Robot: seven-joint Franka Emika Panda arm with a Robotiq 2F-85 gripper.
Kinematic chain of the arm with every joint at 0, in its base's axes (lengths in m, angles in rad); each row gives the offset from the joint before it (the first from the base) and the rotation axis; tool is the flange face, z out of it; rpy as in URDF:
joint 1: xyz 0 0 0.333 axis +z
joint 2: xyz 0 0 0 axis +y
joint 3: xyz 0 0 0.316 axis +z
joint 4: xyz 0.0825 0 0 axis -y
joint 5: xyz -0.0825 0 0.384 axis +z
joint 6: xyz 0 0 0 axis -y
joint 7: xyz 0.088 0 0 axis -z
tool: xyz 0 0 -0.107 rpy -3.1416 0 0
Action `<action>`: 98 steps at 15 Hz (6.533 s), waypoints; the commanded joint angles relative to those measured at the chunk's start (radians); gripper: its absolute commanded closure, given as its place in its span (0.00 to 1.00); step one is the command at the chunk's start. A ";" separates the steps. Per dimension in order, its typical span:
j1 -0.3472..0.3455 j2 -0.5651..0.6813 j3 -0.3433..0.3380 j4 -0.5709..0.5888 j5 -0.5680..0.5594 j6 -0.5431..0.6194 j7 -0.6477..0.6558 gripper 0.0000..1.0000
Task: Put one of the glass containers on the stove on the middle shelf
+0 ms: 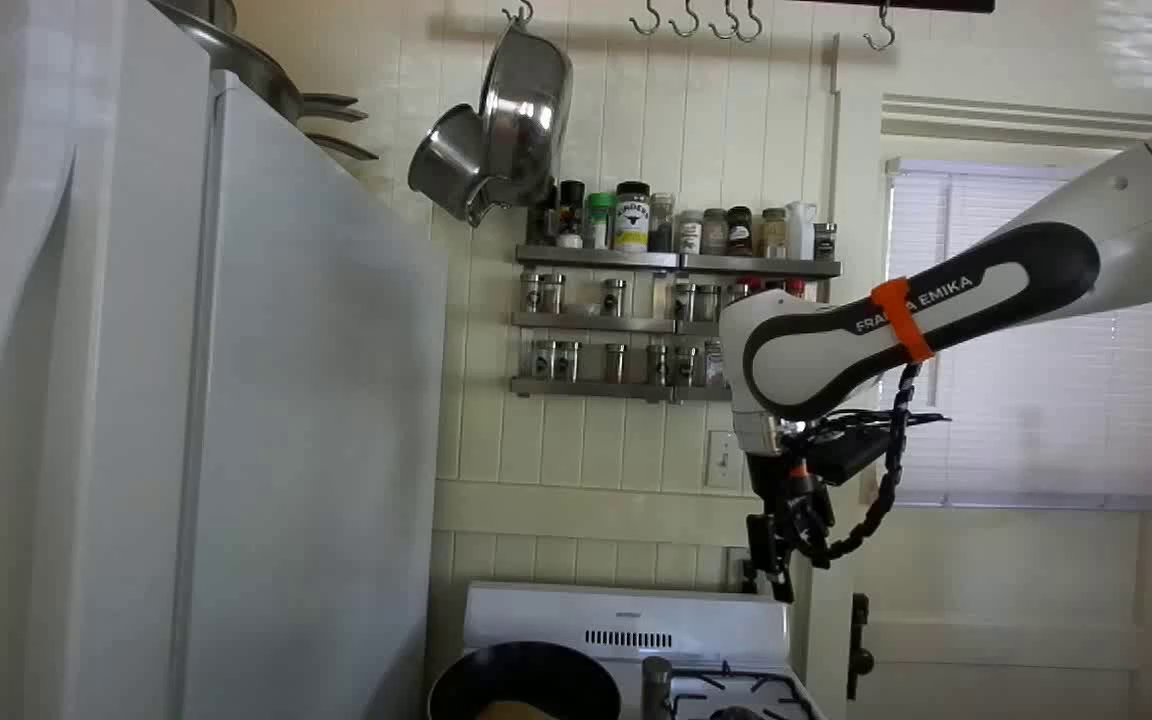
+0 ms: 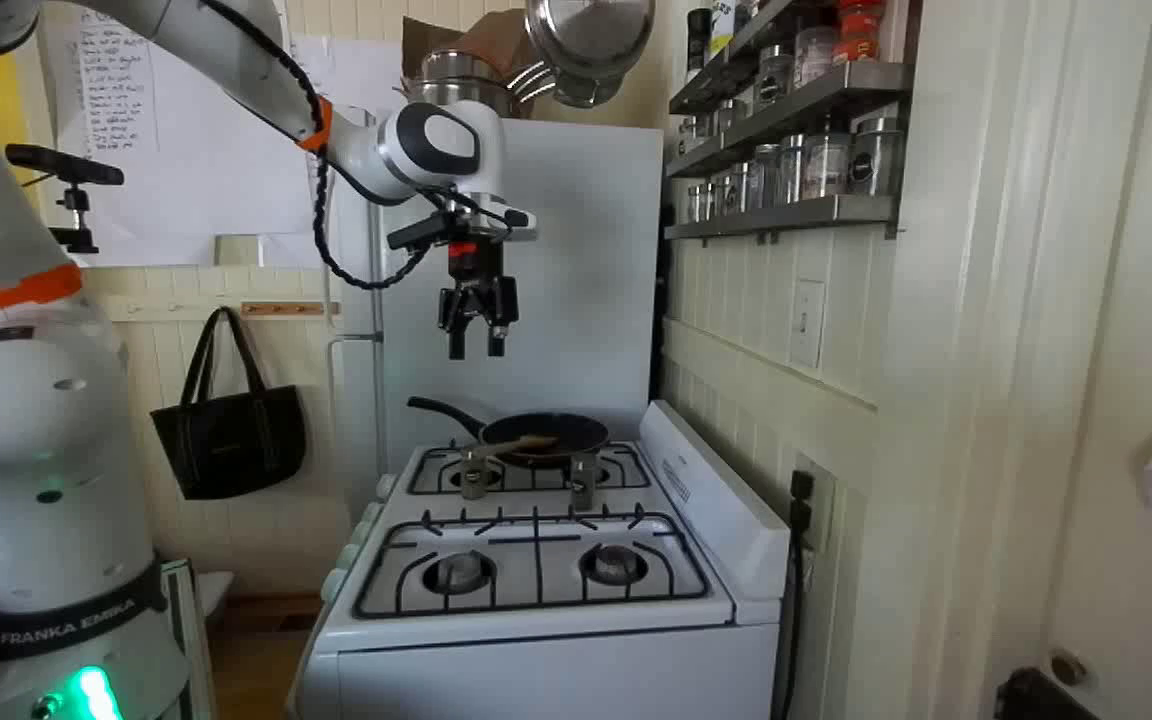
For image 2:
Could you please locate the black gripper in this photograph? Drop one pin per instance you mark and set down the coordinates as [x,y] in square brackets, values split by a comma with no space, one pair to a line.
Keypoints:
[476,303]

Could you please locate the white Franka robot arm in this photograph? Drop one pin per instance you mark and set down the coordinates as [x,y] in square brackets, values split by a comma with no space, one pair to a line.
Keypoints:
[29,426]

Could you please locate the black stove grate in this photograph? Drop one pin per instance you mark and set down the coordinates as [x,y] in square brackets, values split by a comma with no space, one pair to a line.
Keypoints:
[538,565]
[542,489]

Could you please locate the white gas stove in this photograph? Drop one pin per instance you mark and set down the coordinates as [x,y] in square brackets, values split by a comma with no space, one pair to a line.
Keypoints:
[538,663]

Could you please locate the tan food piece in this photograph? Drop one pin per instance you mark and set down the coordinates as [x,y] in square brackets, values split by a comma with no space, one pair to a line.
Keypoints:
[532,441]

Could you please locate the black frying pan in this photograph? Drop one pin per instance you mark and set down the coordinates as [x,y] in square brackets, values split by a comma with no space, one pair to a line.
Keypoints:
[549,432]

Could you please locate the white refrigerator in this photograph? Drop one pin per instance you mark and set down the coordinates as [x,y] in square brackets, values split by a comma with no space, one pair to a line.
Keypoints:
[579,265]

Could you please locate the small white box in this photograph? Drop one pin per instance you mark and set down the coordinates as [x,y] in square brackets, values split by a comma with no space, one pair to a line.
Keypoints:
[241,250]

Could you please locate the black tote bag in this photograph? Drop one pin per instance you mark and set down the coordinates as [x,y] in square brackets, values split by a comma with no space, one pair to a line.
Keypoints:
[228,446]

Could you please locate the small hanging steel pot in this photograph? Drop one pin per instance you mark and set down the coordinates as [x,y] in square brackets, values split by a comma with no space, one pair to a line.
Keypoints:
[590,85]

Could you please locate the brown board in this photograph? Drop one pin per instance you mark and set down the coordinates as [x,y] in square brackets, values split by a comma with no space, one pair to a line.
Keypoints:
[471,41]

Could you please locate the large hanging steel bowl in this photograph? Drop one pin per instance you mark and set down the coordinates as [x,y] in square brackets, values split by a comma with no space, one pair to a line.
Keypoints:
[590,27]

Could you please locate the dark spice bottle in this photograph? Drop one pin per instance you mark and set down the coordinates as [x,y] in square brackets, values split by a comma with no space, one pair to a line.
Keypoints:
[697,38]

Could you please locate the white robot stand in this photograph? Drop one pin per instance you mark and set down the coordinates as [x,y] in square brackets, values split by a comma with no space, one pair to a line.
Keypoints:
[195,640]

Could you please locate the red spice container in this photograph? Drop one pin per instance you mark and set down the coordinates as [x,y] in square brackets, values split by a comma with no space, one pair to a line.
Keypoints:
[861,27]

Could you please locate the wooden hook rail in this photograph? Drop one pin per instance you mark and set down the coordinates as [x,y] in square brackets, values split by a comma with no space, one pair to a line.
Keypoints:
[291,310]

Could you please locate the handwritten white wall paper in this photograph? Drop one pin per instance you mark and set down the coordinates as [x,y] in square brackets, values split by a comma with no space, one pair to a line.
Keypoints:
[203,173]

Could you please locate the white switch plate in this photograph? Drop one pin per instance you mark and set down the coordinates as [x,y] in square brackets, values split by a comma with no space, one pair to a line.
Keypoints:
[807,321]

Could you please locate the metal wall spice rack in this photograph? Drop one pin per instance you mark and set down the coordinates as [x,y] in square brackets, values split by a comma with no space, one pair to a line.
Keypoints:
[791,212]

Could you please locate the black camera on stand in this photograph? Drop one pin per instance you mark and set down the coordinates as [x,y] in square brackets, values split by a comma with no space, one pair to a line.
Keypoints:
[63,166]

